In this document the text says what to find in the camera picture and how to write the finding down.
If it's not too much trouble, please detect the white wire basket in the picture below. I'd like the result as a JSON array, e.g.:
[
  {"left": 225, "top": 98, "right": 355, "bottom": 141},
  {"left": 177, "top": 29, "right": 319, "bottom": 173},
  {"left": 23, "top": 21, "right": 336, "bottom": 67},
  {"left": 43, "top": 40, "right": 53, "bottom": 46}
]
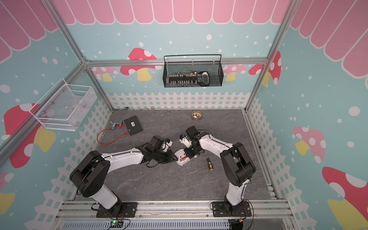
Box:
[{"left": 29, "top": 79, "right": 97, "bottom": 131}]

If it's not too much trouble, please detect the black yellow screwdriver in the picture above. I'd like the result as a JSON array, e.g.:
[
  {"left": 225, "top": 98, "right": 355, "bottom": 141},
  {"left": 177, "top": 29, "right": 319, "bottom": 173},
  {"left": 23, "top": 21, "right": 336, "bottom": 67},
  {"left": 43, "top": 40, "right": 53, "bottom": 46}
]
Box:
[{"left": 205, "top": 150, "right": 213, "bottom": 171}]

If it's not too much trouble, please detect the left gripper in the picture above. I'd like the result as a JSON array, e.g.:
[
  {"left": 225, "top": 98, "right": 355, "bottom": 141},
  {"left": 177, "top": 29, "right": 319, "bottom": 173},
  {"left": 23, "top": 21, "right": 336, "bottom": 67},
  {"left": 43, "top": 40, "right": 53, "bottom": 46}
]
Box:
[{"left": 153, "top": 149, "right": 178, "bottom": 163}]

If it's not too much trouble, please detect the metal bracket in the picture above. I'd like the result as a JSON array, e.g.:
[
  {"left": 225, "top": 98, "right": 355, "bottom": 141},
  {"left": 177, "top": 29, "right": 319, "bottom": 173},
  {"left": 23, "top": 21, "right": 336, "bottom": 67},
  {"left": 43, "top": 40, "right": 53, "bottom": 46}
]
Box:
[{"left": 110, "top": 121, "right": 122, "bottom": 128}]

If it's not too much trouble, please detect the black connector strip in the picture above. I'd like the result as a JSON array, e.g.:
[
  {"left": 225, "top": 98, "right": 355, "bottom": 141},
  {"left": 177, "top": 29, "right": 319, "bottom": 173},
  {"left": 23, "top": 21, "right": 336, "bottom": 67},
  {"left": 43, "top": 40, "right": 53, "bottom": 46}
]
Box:
[{"left": 165, "top": 75, "right": 198, "bottom": 87}]

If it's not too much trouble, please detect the brown tape roll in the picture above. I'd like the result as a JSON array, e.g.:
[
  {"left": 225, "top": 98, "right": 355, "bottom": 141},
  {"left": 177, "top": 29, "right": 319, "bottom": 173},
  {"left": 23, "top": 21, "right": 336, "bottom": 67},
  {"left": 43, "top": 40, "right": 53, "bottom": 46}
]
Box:
[{"left": 191, "top": 111, "right": 203, "bottom": 121}]

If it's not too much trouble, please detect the green lit circuit board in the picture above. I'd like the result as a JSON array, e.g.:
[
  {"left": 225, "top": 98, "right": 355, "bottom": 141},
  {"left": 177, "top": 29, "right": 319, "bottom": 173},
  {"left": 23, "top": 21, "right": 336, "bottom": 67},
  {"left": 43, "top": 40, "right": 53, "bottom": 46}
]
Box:
[{"left": 109, "top": 220, "right": 124, "bottom": 229}]

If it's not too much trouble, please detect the aluminium rail frame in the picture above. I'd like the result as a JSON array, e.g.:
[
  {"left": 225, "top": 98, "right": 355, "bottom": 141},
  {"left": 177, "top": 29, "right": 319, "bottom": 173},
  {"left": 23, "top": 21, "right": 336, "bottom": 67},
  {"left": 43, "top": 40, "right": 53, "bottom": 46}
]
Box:
[{"left": 51, "top": 199, "right": 298, "bottom": 230}]

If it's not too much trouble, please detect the white alarm clock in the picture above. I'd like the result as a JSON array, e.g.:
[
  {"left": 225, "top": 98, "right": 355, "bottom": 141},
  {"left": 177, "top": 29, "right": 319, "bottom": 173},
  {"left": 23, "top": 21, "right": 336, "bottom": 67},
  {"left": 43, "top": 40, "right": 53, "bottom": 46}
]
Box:
[{"left": 174, "top": 149, "right": 190, "bottom": 166}]

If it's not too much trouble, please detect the black network switch box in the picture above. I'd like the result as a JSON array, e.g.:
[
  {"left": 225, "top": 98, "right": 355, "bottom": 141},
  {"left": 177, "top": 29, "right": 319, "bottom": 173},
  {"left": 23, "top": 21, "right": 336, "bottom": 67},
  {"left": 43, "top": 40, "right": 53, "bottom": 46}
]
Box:
[{"left": 124, "top": 116, "right": 143, "bottom": 136}]

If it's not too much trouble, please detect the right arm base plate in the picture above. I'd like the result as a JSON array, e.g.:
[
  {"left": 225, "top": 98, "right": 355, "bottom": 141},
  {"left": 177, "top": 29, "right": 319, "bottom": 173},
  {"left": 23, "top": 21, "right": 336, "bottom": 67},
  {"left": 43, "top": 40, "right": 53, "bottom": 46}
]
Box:
[{"left": 210, "top": 201, "right": 252, "bottom": 218}]

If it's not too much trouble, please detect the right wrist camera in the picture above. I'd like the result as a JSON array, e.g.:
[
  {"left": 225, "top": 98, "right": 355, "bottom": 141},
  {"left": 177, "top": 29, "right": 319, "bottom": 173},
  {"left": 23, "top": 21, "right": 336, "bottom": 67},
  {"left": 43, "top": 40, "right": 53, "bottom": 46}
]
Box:
[{"left": 179, "top": 126, "right": 200, "bottom": 148}]

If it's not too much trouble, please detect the black wire basket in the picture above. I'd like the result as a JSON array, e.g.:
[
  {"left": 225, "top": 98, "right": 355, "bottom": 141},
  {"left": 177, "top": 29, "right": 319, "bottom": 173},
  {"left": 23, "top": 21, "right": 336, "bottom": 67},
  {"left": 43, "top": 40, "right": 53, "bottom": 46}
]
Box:
[{"left": 163, "top": 54, "right": 224, "bottom": 88}]

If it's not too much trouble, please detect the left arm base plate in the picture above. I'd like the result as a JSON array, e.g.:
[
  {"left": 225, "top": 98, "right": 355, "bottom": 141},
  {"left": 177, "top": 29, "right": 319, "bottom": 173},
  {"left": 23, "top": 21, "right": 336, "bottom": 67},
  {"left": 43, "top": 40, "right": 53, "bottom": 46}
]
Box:
[{"left": 96, "top": 201, "right": 138, "bottom": 219}]

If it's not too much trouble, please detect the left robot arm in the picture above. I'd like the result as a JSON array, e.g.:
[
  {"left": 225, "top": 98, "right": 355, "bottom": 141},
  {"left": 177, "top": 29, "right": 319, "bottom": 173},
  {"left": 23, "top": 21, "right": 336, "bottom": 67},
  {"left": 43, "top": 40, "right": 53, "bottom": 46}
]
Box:
[{"left": 70, "top": 143, "right": 178, "bottom": 216}]

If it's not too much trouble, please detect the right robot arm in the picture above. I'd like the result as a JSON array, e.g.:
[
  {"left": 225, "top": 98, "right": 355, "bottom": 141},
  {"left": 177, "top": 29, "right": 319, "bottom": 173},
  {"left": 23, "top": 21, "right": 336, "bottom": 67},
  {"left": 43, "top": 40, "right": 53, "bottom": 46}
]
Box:
[{"left": 180, "top": 131, "right": 256, "bottom": 214}]

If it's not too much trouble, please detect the red cable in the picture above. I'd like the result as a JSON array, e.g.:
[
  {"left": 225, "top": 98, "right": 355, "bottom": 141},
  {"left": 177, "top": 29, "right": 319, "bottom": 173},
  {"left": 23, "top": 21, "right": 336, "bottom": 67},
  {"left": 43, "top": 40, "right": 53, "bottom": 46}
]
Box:
[{"left": 96, "top": 124, "right": 129, "bottom": 145}]

